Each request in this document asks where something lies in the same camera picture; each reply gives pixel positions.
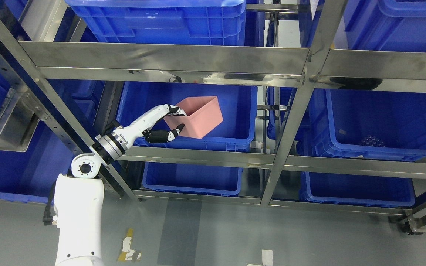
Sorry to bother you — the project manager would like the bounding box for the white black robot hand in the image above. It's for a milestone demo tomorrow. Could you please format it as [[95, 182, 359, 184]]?
[[112, 104, 187, 148]]

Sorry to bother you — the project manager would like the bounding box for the pink plastic storage box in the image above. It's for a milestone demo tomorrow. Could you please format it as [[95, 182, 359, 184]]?
[[164, 96, 223, 139]]

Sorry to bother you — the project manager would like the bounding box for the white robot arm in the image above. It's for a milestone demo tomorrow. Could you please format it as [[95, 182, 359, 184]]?
[[43, 121, 142, 266]]

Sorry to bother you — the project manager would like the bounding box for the blue shelf bin lower centre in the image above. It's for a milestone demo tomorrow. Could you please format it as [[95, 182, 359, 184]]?
[[142, 162, 243, 197]]

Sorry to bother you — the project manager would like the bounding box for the blue shelf bin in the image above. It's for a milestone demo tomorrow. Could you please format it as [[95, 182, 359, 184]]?
[[116, 82, 257, 153], [142, 162, 243, 197], [66, 0, 247, 47], [0, 48, 104, 204], [332, 0, 426, 52], [297, 89, 426, 162], [299, 172, 416, 208]]

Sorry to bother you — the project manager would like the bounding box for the blue shelf bin left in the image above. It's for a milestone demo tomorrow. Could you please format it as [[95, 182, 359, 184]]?
[[0, 48, 104, 204]]

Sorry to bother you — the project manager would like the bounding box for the stainless steel shelf rack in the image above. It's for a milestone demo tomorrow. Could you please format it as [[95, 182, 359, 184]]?
[[0, 0, 426, 231]]

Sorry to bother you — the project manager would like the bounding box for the blue shelf bin lower right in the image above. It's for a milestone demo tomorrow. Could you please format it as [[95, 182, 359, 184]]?
[[299, 172, 416, 208]]

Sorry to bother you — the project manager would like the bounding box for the blue shelf bin top right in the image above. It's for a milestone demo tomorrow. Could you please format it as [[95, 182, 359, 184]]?
[[332, 0, 426, 52]]

